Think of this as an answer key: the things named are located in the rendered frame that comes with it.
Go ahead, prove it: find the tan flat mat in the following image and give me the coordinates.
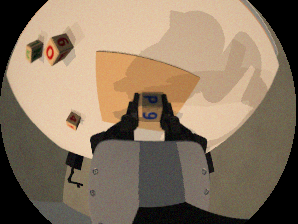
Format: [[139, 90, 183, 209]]
[[96, 51, 200, 124]]

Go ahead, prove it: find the beige letter block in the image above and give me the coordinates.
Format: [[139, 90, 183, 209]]
[[26, 40, 43, 63], [138, 93, 163, 122], [43, 33, 73, 66], [66, 112, 81, 131]]

